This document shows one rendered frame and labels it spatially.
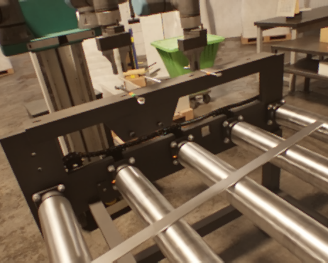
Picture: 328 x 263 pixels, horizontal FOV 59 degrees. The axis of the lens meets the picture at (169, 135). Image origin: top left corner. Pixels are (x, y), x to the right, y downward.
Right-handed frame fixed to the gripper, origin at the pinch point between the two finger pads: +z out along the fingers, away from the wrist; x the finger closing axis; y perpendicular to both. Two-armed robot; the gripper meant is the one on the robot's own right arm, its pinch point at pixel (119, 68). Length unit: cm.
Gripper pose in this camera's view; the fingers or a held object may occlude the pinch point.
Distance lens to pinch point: 123.5
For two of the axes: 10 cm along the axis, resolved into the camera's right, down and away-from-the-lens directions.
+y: -4.8, -3.4, 8.1
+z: 1.3, 8.8, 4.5
